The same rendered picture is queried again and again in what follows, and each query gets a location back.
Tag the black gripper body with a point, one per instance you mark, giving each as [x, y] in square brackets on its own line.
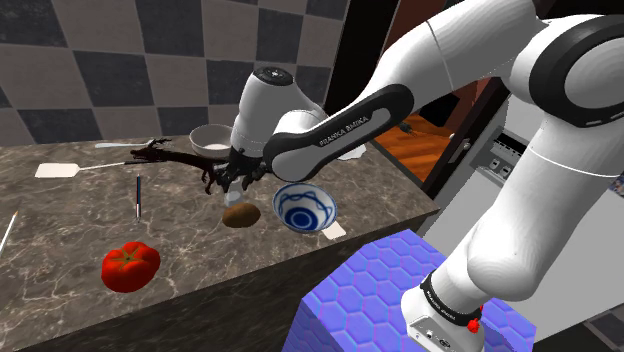
[240, 169]

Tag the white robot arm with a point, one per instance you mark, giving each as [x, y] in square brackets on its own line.
[487, 58]

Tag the small pale cup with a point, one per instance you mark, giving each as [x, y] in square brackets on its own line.
[233, 197]

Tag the plain white bowl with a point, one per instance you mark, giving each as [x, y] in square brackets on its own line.
[209, 139]

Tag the brown potato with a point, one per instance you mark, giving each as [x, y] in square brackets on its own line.
[241, 215]

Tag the black dragon figure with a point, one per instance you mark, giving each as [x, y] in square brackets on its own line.
[175, 157]

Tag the blue and white patterned bowl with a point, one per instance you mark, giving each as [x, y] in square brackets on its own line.
[303, 208]

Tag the dark blue pen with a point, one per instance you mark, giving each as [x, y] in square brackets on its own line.
[138, 195]

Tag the white flat rectangular piece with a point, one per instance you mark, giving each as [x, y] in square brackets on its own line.
[334, 231]

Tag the white plate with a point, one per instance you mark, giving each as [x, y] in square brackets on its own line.
[353, 153]

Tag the grey spoon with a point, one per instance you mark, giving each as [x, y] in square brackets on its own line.
[117, 144]

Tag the red tomato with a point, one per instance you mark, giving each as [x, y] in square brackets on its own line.
[130, 267]

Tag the blue hexagon patterned robot stand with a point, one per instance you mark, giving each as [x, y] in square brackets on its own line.
[360, 292]

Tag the white spatula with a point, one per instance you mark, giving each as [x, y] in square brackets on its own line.
[56, 170]

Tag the dark brown door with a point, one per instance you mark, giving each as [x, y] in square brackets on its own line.
[463, 146]

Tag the pale pencil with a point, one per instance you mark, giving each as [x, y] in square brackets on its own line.
[7, 233]

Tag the white appliance with control panel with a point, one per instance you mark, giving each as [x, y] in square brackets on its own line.
[497, 156]

